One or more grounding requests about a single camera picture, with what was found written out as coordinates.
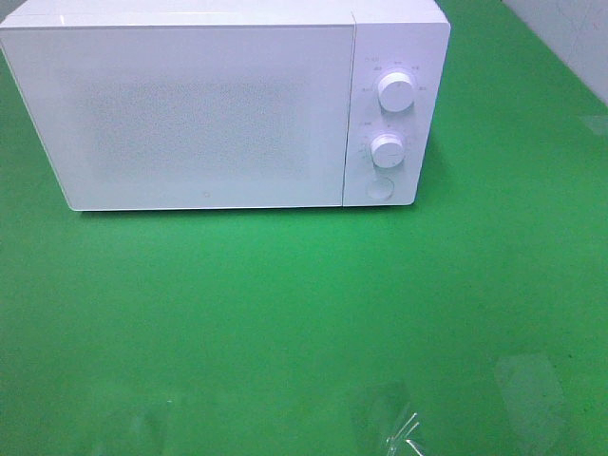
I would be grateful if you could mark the round white door button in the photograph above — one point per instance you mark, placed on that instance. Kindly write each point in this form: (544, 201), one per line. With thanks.
(380, 189)

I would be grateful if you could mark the white microwave oven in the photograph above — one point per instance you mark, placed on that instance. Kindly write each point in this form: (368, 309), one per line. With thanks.
(387, 35)

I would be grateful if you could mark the clear tape strip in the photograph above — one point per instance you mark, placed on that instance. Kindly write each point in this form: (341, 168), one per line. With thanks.
(402, 440)

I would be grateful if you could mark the white microwave door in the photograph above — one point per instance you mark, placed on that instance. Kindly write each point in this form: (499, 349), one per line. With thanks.
(187, 118)

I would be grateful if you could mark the white microwave knob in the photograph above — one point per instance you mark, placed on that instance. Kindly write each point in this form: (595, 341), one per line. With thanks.
(387, 150)
(396, 91)

